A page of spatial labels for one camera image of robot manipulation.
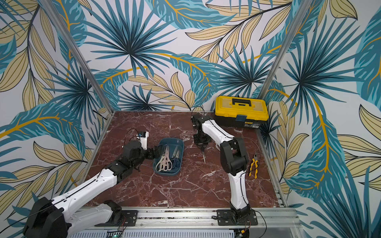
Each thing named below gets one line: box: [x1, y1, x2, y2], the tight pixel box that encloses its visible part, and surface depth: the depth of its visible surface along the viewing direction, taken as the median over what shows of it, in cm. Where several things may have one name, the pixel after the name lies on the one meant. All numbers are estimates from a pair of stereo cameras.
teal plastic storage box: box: [152, 137, 185, 176], surface depth 92 cm
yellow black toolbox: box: [214, 95, 269, 129], surface depth 102 cm
